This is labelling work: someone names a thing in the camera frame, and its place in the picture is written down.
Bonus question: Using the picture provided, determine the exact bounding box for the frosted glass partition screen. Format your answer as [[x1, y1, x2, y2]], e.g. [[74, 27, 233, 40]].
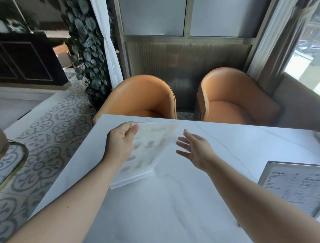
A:
[[110, 0, 278, 110]]

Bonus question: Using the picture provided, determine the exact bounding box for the clear acrylic menu stand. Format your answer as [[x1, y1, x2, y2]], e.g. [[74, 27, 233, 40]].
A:
[[110, 122, 181, 190]]

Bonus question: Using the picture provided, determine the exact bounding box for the person's left forearm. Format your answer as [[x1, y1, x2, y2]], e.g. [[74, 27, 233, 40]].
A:
[[6, 154, 120, 243]]

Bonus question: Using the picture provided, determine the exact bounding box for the person's left hand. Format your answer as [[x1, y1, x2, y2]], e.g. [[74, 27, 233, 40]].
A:
[[103, 122, 139, 165]]

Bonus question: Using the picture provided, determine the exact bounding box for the person's right hand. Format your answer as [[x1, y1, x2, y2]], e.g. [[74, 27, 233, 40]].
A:
[[176, 129, 219, 173]]

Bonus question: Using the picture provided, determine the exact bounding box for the green leafy plant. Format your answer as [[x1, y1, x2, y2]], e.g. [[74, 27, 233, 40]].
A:
[[60, 0, 118, 110]]

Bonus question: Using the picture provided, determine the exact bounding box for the white tied curtain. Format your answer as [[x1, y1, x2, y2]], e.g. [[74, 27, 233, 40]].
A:
[[89, 0, 124, 89]]

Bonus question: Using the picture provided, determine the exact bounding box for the orange leather armchair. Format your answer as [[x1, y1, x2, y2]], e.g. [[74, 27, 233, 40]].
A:
[[194, 67, 283, 126], [92, 75, 177, 126]]

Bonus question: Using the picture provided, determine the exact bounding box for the metal framed menu board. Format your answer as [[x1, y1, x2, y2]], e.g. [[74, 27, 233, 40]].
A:
[[257, 161, 320, 220]]

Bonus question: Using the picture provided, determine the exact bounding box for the grey upholstered sofa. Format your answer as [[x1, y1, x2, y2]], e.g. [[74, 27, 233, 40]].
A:
[[271, 72, 320, 131]]

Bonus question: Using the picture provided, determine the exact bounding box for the dark wooden cabinet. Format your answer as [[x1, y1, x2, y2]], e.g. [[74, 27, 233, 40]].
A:
[[0, 32, 69, 87]]

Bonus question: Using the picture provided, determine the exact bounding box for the person's right forearm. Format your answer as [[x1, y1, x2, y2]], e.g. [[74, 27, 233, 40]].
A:
[[205, 155, 320, 243]]

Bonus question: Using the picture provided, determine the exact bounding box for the grey beige curtain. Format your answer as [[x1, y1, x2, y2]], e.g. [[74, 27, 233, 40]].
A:
[[246, 0, 320, 93]]

